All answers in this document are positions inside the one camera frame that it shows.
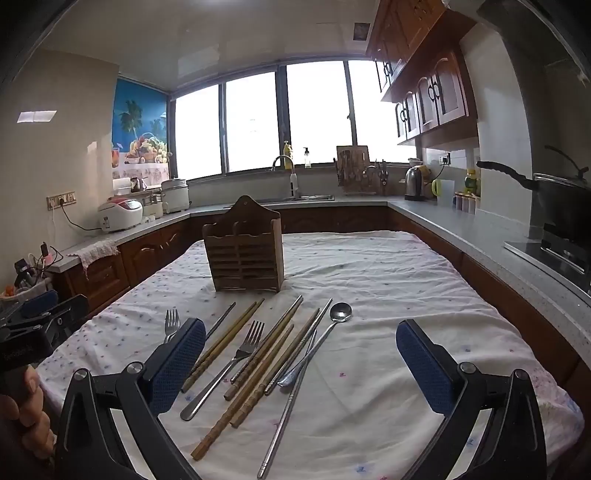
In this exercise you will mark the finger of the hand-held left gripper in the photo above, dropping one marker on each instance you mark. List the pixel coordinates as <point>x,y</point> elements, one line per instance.
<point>39,305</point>
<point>69,314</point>

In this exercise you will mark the metal sink faucet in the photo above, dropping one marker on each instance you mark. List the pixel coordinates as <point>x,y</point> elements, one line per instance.
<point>292,182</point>

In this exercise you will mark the white wall socket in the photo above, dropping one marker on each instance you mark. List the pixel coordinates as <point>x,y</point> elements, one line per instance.
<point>444,159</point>

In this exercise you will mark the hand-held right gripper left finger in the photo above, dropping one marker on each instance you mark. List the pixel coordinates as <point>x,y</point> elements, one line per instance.
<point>180,364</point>

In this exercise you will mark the floral cloth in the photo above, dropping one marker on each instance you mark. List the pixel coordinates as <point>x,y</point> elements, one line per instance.
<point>97,251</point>

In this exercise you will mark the white pink rice cooker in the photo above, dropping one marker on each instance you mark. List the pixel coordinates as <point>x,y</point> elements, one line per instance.
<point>120,214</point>

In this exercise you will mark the steel electric kettle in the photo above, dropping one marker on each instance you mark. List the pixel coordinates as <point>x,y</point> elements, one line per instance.
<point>415,184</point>

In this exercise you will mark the wooden utensil holder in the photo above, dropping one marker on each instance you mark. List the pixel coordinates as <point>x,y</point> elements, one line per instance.
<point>242,258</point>

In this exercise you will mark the large kitchen window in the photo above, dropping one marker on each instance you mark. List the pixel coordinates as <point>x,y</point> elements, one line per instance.
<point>249,124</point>

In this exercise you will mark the wooden cutting board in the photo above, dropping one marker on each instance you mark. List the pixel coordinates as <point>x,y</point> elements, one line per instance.
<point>353,154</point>

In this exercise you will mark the white container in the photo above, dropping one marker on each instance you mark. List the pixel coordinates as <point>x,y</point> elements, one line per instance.
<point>123,188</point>

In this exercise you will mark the small metal fork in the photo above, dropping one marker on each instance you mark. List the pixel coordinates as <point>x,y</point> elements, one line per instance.
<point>171,321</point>

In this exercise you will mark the wooden base cabinets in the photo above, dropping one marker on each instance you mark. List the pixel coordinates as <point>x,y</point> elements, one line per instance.
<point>152,249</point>

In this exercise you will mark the tropical fruit wall poster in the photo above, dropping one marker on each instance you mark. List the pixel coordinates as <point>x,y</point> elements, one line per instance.
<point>138,120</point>

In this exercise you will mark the ceiling light panel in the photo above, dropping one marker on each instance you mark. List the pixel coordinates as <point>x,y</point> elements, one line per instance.
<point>37,116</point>

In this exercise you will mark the white electric cooker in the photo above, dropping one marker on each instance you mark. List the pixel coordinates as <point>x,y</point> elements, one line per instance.
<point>175,196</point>

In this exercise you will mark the yellow capped drink bottle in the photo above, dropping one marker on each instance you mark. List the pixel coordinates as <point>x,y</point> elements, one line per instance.
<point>471,182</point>

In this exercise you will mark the cluttered white basket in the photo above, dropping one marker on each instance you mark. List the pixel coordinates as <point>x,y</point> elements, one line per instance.
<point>27,281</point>

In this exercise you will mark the grey kitchen counter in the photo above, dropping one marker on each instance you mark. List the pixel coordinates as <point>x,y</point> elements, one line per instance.
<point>438,221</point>

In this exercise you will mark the steel stove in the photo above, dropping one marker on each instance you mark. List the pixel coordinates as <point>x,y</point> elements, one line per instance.
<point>554,258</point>

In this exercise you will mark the wooden wall cabinets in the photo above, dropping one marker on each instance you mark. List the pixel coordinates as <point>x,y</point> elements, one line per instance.
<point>429,92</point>

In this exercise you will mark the wall socket strip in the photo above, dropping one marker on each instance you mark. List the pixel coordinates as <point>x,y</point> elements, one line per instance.
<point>60,200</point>

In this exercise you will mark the row of spice jars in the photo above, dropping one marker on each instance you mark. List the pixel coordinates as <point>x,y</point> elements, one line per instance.
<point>466,203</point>

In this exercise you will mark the metal spoon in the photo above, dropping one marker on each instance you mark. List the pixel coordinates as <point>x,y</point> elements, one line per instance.
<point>340,311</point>

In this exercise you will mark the person's left hand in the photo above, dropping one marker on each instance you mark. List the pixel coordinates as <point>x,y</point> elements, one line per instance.
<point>30,424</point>

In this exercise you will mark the clear soap dispenser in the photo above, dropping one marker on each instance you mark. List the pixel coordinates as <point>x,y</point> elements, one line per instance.
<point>307,161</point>

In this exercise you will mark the small dark pot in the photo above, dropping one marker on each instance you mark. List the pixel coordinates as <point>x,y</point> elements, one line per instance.
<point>137,184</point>

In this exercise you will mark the ceiling vent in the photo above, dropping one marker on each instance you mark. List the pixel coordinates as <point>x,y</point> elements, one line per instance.
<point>361,31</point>

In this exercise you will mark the small white appliance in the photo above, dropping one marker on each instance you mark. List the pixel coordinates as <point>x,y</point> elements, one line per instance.
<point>152,207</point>

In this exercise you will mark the hanging kitchen tools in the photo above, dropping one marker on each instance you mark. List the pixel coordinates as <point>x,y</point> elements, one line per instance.
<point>382,177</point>

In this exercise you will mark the dark range hood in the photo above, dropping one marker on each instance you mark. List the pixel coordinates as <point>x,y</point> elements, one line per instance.
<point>531,27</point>

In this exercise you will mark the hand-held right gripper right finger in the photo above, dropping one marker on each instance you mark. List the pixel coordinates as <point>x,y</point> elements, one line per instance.
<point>425,369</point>

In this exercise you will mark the white floral tablecloth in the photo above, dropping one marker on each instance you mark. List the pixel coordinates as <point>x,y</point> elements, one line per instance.
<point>369,277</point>

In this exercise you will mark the green cup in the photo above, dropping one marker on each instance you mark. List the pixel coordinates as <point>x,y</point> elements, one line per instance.
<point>436,189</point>

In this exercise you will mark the steel kitchen sink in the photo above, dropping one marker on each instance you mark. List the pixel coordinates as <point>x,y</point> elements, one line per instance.
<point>300,199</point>

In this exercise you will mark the black wok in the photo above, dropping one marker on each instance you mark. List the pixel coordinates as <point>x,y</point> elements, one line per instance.
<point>558,203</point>

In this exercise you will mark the metal chopstick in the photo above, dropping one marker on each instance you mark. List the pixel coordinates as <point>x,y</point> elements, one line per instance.
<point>314,324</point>
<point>224,316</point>
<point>281,422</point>

